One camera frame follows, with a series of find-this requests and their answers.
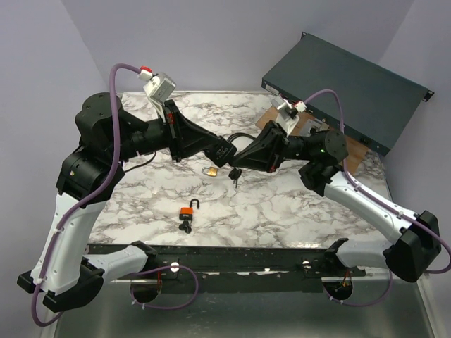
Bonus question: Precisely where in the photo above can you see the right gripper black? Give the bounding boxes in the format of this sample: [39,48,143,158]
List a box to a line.
[231,120,314,174]

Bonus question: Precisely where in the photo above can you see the brass padlock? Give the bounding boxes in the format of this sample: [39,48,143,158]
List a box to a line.
[202,166,218,177]

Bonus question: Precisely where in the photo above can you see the small grey stand camera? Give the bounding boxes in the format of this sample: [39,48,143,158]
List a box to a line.
[299,119,323,137]

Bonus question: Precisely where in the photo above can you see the wooden board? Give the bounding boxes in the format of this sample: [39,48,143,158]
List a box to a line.
[255,107,369,175]

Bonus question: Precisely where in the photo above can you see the black padlock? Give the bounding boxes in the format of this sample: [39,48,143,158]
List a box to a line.
[204,137,237,168]

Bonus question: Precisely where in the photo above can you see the black padlock key bunch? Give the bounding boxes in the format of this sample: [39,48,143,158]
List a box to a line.
[228,168,242,189]

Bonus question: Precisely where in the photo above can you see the black coiled cable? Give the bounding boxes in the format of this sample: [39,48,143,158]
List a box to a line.
[226,132,260,146]

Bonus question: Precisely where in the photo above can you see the dark teal network switch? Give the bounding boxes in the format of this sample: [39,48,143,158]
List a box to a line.
[261,33,434,156]

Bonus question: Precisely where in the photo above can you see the orange padlock with keys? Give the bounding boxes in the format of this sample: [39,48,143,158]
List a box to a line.
[179,199,199,234]

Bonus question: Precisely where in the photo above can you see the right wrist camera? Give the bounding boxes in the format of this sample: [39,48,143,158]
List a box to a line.
[271,96,307,135]

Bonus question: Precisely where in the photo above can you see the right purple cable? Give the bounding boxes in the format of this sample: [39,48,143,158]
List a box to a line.
[303,89,451,274]

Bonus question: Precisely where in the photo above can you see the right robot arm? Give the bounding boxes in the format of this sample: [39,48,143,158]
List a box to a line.
[230,121,443,282]

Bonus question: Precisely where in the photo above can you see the black mounting rail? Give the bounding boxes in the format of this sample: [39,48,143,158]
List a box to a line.
[84,242,367,294]

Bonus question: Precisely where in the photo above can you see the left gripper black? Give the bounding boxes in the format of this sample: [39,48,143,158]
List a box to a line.
[109,98,218,161]

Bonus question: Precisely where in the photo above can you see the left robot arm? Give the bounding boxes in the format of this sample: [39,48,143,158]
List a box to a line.
[17,92,235,314]

